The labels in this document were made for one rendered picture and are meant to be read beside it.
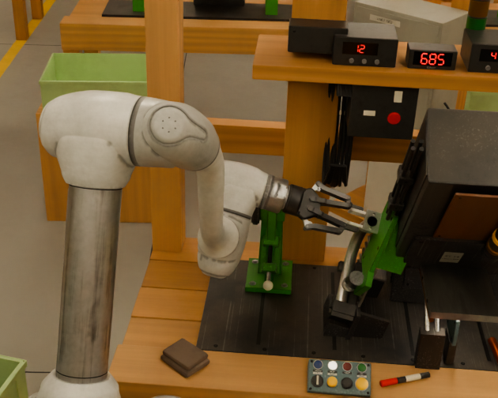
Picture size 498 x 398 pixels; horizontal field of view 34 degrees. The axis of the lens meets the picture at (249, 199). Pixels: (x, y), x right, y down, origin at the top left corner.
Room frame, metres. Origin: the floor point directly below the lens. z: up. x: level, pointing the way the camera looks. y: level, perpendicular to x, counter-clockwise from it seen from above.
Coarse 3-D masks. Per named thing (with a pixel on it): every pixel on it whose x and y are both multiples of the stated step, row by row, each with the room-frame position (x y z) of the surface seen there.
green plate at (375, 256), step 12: (384, 216) 1.75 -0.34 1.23; (396, 216) 1.67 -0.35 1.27; (384, 228) 1.70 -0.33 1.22; (396, 228) 1.68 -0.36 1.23; (372, 240) 1.76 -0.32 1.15; (384, 240) 1.67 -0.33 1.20; (372, 252) 1.71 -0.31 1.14; (384, 252) 1.68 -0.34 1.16; (372, 264) 1.67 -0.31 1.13; (384, 264) 1.68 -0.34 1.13; (396, 264) 1.68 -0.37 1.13
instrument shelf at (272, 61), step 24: (264, 48) 2.07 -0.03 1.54; (456, 48) 2.12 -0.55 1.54; (264, 72) 1.94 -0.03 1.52; (288, 72) 1.94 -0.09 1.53; (312, 72) 1.93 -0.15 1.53; (336, 72) 1.93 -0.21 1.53; (360, 72) 1.93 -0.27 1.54; (384, 72) 1.93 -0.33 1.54; (408, 72) 1.93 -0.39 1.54; (432, 72) 1.93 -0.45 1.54; (456, 72) 1.94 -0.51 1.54
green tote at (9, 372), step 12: (0, 360) 1.48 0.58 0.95; (12, 360) 1.47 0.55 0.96; (24, 360) 1.47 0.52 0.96; (0, 372) 1.48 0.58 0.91; (12, 372) 1.47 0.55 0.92; (24, 372) 1.46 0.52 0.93; (0, 384) 1.48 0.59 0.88; (12, 384) 1.40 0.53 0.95; (24, 384) 1.46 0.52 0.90; (0, 396) 1.35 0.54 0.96; (12, 396) 1.40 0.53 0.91; (24, 396) 1.45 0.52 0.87
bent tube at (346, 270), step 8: (368, 216) 1.77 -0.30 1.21; (376, 216) 1.77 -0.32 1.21; (360, 224) 1.80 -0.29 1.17; (368, 224) 1.82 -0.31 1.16; (376, 224) 1.76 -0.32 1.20; (360, 232) 1.81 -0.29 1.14; (376, 232) 1.74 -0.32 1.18; (352, 240) 1.83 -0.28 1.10; (360, 240) 1.82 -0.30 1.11; (352, 248) 1.82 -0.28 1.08; (352, 256) 1.80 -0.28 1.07; (344, 264) 1.79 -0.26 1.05; (352, 264) 1.79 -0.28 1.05; (344, 272) 1.77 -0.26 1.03; (344, 296) 1.72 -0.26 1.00
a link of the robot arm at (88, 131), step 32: (64, 96) 1.40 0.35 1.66; (96, 96) 1.38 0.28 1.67; (128, 96) 1.38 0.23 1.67; (64, 128) 1.34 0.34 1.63; (96, 128) 1.33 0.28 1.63; (128, 128) 1.32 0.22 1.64; (64, 160) 1.33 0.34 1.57; (96, 160) 1.31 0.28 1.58; (128, 160) 1.33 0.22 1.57; (96, 192) 1.31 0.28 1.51; (96, 224) 1.28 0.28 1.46; (64, 256) 1.28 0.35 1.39; (96, 256) 1.26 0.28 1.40; (64, 288) 1.25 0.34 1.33; (96, 288) 1.24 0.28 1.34; (64, 320) 1.22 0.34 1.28; (96, 320) 1.22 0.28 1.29; (64, 352) 1.19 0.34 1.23; (96, 352) 1.20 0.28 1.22; (64, 384) 1.16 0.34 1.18; (96, 384) 1.17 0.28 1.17
